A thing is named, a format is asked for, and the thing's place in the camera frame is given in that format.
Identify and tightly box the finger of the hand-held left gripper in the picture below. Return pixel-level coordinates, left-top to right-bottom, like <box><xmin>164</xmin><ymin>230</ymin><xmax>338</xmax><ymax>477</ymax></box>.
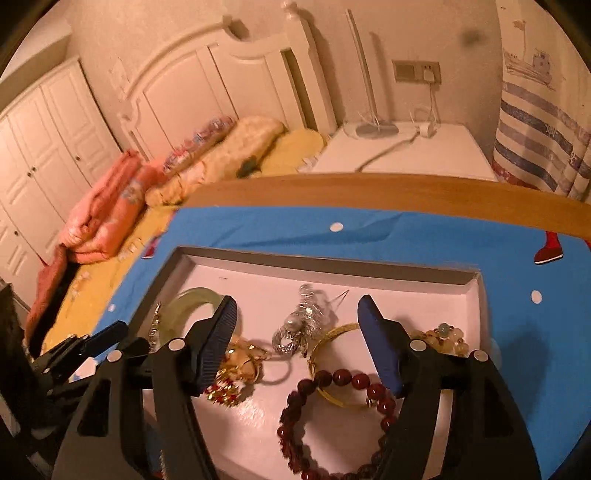
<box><xmin>31</xmin><ymin>320</ymin><xmax>131</xmax><ymax>371</ymax></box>
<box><xmin>44</xmin><ymin>364</ymin><xmax>100</xmax><ymax>404</ymax></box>

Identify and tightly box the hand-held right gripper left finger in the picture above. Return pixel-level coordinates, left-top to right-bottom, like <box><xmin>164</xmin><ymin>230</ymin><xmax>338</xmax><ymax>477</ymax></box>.
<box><xmin>51</xmin><ymin>295</ymin><xmax>239</xmax><ymax>480</ymax></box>

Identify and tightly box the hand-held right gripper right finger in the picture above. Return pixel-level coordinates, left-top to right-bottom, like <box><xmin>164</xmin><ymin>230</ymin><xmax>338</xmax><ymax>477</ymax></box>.
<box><xmin>358</xmin><ymin>294</ymin><xmax>542</xmax><ymax>480</ymax></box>

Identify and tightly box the red and gold knot ornament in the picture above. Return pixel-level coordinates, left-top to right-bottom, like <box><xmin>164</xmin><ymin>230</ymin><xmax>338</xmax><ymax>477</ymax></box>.
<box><xmin>202</xmin><ymin>336</ymin><xmax>272</xmax><ymax>408</ymax></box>

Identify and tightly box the pale green jade bangle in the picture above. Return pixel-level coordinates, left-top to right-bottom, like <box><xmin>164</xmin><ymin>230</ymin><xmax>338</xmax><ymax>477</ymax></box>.
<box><xmin>159</xmin><ymin>286</ymin><xmax>228</xmax><ymax>343</ymax></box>

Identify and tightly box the dark red bead necklace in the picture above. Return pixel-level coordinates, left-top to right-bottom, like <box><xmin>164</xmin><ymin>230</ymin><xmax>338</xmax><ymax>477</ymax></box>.
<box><xmin>277</xmin><ymin>368</ymin><xmax>403</xmax><ymax>480</ymax></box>

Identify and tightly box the gold bangle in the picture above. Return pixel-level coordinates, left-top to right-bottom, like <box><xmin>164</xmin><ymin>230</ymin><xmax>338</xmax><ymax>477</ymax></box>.
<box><xmin>307</xmin><ymin>323</ymin><xmax>389</xmax><ymax>409</ymax></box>

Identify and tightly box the cream bead bracelet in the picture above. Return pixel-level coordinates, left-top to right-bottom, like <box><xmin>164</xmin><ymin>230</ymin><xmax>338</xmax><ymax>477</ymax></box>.
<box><xmin>410</xmin><ymin>322</ymin><xmax>471</xmax><ymax>357</ymax></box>

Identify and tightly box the shallow grey cardboard box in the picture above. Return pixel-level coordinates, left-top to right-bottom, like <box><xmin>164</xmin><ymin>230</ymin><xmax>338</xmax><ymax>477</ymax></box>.
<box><xmin>134</xmin><ymin>244</ymin><xmax>491</xmax><ymax>480</ymax></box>

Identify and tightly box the silver rhinestone brooch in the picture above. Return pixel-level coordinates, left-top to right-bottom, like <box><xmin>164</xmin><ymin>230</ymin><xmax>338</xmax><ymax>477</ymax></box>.
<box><xmin>271</xmin><ymin>283</ymin><xmax>339</xmax><ymax>357</ymax></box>

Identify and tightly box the blue printed cartoon cloth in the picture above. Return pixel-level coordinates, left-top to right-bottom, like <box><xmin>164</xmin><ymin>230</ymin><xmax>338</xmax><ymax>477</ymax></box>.
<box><xmin>95</xmin><ymin>205</ymin><xmax>591</xmax><ymax>480</ymax></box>

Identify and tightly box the pink folded quilt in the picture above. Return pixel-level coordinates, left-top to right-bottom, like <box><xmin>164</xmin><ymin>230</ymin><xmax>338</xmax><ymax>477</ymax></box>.
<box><xmin>25</xmin><ymin>148</ymin><xmax>163</xmax><ymax>334</ymax></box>

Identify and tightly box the white wardrobe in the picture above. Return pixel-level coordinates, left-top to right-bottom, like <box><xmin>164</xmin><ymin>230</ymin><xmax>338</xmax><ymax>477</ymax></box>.
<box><xmin>0</xmin><ymin>59</ymin><xmax>125</xmax><ymax>283</ymax></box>

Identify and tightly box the cream patterned pillow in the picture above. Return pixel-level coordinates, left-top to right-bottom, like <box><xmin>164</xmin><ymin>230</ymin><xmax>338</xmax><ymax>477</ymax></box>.
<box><xmin>145</xmin><ymin>115</ymin><xmax>286</xmax><ymax>207</ymax></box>

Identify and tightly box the embroidered flat pillow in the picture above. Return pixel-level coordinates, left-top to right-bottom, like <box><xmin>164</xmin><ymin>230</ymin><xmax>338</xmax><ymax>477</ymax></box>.
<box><xmin>163</xmin><ymin>115</ymin><xmax>237</xmax><ymax>175</ymax></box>

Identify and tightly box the yellow bedsheet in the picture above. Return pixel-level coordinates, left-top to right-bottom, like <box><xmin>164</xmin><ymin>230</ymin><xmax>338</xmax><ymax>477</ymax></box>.
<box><xmin>41</xmin><ymin>129</ymin><xmax>329</xmax><ymax>357</ymax></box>

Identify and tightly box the white nightstand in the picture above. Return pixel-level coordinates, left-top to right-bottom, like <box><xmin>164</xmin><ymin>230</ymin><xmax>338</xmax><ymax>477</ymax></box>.
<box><xmin>308</xmin><ymin>122</ymin><xmax>500</xmax><ymax>184</ymax></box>

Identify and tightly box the white desk lamp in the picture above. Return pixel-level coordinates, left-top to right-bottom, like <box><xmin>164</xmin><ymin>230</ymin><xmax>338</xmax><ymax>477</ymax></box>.
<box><xmin>343</xmin><ymin>9</ymin><xmax>400</xmax><ymax>139</ymax></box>

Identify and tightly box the white wooden headboard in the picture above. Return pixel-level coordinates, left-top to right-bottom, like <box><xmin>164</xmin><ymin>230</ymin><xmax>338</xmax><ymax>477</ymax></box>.
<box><xmin>108</xmin><ymin>0</ymin><xmax>339</xmax><ymax>163</ymax></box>

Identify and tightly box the striped printed curtain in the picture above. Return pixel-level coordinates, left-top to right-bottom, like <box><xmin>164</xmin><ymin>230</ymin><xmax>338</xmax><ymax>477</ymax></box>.
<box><xmin>492</xmin><ymin>0</ymin><xmax>591</xmax><ymax>205</ymax></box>

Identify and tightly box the white charger with cable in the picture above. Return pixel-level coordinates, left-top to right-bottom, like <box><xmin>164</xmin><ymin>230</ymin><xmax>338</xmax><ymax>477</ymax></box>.
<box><xmin>360</xmin><ymin>67</ymin><xmax>445</xmax><ymax>172</ymax></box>

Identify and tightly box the wall socket panel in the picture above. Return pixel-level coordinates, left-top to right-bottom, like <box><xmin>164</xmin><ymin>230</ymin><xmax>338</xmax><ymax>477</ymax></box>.
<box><xmin>392</xmin><ymin>59</ymin><xmax>443</xmax><ymax>85</ymax></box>

